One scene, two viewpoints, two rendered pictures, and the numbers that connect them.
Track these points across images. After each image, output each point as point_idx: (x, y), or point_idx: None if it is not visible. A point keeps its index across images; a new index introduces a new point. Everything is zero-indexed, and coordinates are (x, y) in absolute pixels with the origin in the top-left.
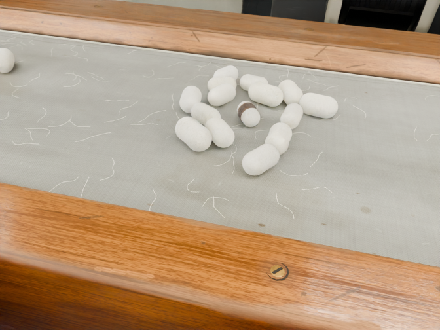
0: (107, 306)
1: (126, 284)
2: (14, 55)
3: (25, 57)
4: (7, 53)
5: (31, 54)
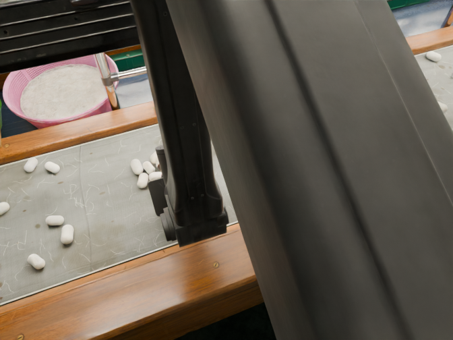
0: None
1: None
2: (452, 119)
3: (447, 120)
4: (439, 105)
5: (451, 123)
